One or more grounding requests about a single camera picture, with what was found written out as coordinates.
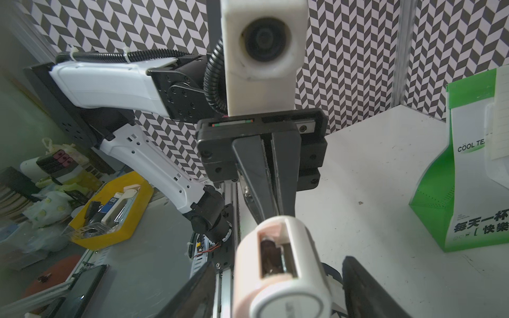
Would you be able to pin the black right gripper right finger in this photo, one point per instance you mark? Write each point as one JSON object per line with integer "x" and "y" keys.
{"x": 364, "y": 296}

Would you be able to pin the white plastic bag clutter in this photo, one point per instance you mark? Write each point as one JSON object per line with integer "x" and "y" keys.
{"x": 53, "y": 208}

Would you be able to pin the aluminium corner post left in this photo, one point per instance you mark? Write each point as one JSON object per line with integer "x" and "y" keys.
{"x": 403, "y": 47}

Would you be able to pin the yellow tray with tools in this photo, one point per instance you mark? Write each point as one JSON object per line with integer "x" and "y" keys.
{"x": 112, "y": 215}

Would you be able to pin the black device with pink buttons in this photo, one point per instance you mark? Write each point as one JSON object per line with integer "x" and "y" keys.
{"x": 56, "y": 162}

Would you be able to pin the cream receipt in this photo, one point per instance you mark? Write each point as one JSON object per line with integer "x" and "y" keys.
{"x": 499, "y": 139}

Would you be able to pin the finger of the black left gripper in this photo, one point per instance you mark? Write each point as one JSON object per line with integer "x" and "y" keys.
{"x": 253, "y": 167}
{"x": 286, "y": 159}

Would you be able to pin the green white bag front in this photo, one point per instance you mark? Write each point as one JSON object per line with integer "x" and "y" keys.
{"x": 462, "y": 197}

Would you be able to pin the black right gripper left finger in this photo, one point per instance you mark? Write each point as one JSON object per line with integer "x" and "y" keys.
{"x": 195, "y": 298}

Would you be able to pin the small pink stapler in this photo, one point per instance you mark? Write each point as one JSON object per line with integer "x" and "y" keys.
{"x": 278, "y": 273}

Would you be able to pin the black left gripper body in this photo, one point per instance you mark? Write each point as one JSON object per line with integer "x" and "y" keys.
{"x": 215, "y": 138}

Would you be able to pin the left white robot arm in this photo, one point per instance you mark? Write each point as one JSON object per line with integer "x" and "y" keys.
{"x": 97, "y": 99}

